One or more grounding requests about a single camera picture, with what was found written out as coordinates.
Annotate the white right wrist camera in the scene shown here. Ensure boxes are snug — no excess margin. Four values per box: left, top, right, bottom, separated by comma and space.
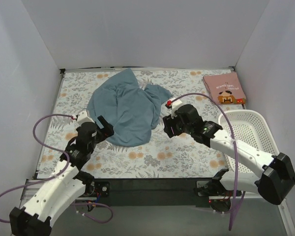
165, 99, 184, 118

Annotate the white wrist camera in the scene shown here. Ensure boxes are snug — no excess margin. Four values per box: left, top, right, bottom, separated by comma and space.
76, 110, 94, 126
165, 99, 184, 118

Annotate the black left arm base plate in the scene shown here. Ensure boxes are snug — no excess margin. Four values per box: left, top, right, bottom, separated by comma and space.
83, 181, 110, 203

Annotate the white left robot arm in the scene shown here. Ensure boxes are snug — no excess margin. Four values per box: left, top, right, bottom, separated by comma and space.
9, 111, 114, 236

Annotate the floral table mat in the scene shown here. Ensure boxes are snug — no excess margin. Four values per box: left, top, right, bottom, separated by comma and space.
37, 68, 231, 178

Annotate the blue t shirt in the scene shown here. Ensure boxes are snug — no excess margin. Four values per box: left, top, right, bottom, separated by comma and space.
87, 68, 173, 147

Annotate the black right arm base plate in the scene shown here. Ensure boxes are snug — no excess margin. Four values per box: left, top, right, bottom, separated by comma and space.
194, 181, 234, 213

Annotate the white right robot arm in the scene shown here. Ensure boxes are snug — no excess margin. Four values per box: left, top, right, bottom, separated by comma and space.
163, 100, 295, 205

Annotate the folded pink t shirt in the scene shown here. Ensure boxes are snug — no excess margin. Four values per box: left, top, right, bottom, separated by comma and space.
203, 72, 246, 105

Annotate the white perforated plastic basket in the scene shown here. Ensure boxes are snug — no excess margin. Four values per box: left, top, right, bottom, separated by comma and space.
211, 110, 279, 185

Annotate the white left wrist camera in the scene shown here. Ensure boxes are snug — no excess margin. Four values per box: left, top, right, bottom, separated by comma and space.
76, 110, 94, 126

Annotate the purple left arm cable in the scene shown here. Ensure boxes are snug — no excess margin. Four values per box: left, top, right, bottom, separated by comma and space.
0, 114, 114, 224

